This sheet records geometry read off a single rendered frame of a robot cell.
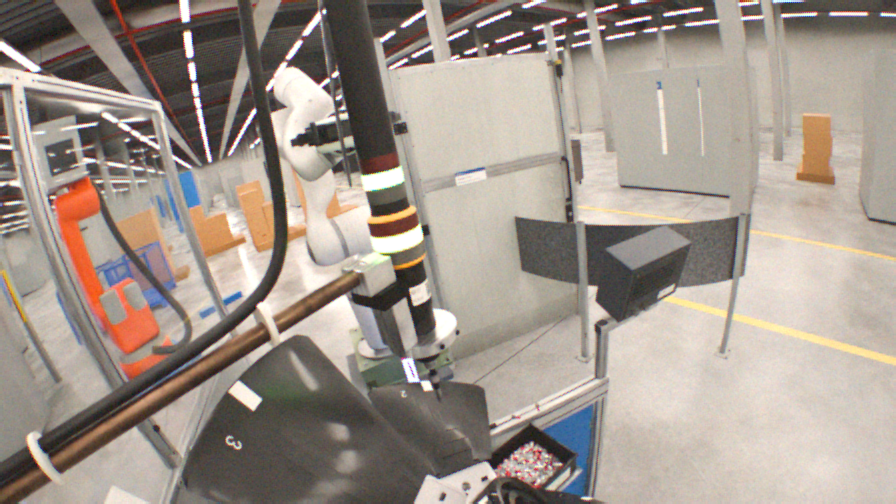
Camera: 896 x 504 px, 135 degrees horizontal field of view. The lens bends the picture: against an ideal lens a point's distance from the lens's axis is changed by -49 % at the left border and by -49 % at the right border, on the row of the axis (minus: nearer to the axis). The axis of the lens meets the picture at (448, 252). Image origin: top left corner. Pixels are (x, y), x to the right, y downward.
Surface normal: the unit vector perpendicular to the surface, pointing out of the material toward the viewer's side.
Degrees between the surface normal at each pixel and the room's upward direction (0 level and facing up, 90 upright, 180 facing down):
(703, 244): 90
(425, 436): 6
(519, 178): 90
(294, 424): 48
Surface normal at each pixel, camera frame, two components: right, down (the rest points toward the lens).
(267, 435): 0.54, -0.58
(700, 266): -0.18, 0.37
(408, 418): -0.03, -0.93
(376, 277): 0.80, 0.06
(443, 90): 0.32, 0.29
